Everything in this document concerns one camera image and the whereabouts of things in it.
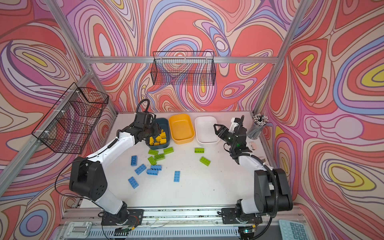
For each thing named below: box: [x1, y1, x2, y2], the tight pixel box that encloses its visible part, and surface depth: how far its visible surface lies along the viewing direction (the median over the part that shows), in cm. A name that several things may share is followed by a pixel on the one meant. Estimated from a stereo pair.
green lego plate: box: [199, 156, 211, 167], surface depth 93 cm
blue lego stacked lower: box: [146, 168, 159, 176], surface depth 89 cm
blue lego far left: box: [130, 155, 138, 167], surface depth 93 cm
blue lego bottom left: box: [128, 176, 140, 189], surface depth 85 cm
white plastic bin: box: [194, 115, 221, 144], surface depth 110 cm
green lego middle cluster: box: [154, 153, 166, 161], surface depth 95 cm
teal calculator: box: [278, 219, 310, 240], surface depth 70 cm
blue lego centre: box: [173, 171, 181, 182], surface depth 88 cm
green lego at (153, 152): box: [148, 149, 159, 156], surface depth 99 cm
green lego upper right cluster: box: [163, 147, 174, 155], surface depth 98 cm
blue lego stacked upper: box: [150, 165, 162, 171], surface depth 90 cm
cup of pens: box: [247, 113, 269, 140], surface depth 95 cm
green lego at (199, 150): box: [194, 148, 205, 154], surface depth 98 cm
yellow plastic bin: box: [168, 113, 196, 145], surface depth 110 cm
